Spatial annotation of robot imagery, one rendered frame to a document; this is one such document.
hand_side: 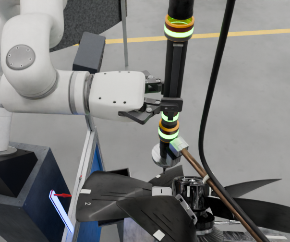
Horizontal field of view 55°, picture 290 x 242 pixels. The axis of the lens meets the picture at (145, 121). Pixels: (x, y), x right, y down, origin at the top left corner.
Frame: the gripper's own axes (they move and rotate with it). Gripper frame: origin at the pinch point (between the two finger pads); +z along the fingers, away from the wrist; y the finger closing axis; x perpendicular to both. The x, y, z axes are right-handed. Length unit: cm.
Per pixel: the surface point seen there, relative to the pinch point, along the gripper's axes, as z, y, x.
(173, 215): 2.4, 12.0, -28.0
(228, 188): 23, -6, -48
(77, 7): -69, -179, -77
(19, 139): -122, -107, -164
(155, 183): -1, -17, -66
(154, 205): -2.3, 10.6, -25.7
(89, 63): -33, -60, -40
